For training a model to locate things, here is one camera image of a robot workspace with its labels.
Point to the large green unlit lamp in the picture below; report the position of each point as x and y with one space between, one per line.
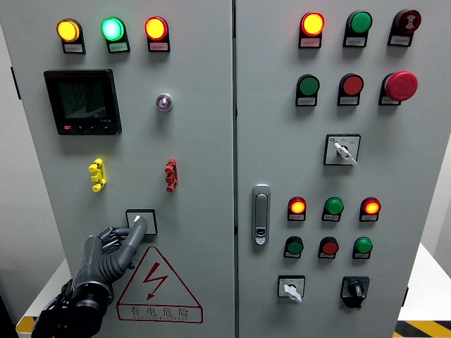
360 22

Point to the silver door lock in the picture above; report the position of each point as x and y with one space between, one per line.
261 211

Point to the black door hinge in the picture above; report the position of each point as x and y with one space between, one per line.
15 84
404 296

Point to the large red lit lamp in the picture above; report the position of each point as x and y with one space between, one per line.
312 24
156 28

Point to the large yellow lit lamp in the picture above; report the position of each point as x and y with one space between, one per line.
68 30

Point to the black and yellow striped tape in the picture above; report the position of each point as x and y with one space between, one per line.
24 325
423 330

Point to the white platform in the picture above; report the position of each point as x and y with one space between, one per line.
430 288
53 281

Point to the small label plate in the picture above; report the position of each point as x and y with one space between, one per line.
74 48
330 218
291 255
361 256
306 101
310 42
387 101
118 47
399 40
159 46
296 217
354 41
326 256
368 218
348 100

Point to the pale grey cabinet door with display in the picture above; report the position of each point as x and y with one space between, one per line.
197 148

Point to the red warning triangle sticker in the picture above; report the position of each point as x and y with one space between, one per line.
155 278

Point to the dark red buzzer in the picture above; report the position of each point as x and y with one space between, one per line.
408 21

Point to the small red push button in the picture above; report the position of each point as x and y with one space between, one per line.
330 246

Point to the large red push button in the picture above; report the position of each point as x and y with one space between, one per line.
352 85

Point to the small green lamp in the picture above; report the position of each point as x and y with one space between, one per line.
334 206

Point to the large green push button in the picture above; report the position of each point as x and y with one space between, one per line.
309 85

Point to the small green push button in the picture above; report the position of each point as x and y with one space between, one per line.
295 246
363 245

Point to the large green lit lamp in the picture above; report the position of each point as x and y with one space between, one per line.
113 29

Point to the black digital display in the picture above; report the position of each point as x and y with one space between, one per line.
82 102

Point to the pale grey cabinet door with lock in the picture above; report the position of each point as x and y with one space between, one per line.
387 176

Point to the small red lit lamp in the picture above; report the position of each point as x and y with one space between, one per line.
371 206
297 206

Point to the large red stop button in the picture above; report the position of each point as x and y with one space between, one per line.
401 86

